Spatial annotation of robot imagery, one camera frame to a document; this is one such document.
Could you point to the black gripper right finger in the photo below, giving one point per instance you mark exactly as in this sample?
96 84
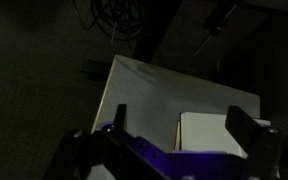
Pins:
242 128

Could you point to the black camera tripod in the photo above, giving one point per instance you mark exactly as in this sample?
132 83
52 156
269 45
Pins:
217 28

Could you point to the white hardcover book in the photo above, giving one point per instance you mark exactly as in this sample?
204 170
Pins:
204 133

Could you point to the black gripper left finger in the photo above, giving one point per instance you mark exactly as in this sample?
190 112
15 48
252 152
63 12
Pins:
120 116

